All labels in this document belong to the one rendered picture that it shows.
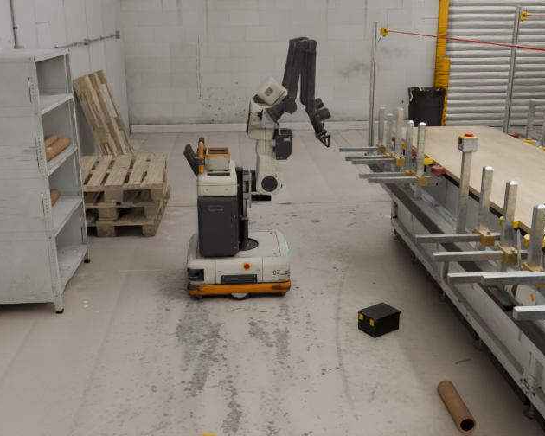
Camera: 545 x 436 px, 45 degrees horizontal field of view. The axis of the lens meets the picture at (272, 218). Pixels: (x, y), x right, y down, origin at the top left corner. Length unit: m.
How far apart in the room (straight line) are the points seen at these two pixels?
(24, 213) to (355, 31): 7.17
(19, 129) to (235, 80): 6.51
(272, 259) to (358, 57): 6.55
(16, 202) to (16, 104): 0.58
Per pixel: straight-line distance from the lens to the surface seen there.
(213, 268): 4.16
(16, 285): 4.29
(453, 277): 2.48
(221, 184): 4.03
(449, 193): 4.09
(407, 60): 10.54
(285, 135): 4.12
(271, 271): 4.18
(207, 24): 10.14
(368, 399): 3.30
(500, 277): 2.25
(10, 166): 4.06
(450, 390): 3.28
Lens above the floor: 1.79
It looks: 18 degrees down
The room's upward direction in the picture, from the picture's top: straight up
